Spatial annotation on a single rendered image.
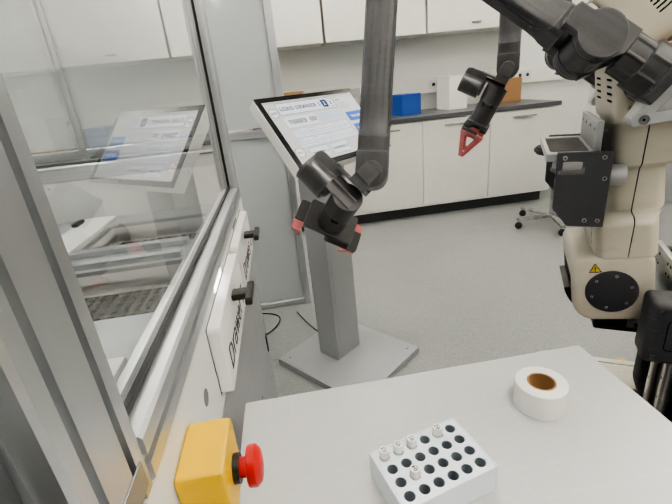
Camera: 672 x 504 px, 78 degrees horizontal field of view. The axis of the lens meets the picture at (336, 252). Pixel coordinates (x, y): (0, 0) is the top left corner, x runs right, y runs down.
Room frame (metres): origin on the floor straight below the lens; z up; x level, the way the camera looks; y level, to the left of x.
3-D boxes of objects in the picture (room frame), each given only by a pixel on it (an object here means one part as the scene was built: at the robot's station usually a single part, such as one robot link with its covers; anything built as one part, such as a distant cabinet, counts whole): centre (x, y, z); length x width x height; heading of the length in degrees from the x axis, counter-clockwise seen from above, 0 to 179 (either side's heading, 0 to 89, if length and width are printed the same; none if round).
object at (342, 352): (1.64, -0.01, 0.51); 0.50 x 0.45 x 1.02; 46
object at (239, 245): (0.94, 0.22, 0.87); 0.29 x 0.02 x 0.11; 6
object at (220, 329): (0.63, 0.19, 0.87); 0.29 x 0.02 x 0.11; 6
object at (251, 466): (0.31, 0.11, 0.88); 0.04 x 0.03 x 0.04; 6
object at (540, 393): (0.46, -0.27, 0.78); 0.07 x 0.07 x 0.04
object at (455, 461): (0.36, -0.09, 0.78); 0.12 x 0.08 x 0.04; 110
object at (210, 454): (0.30, 0.14, 0.88); 0.07 x 0.05 x 0.07; 6
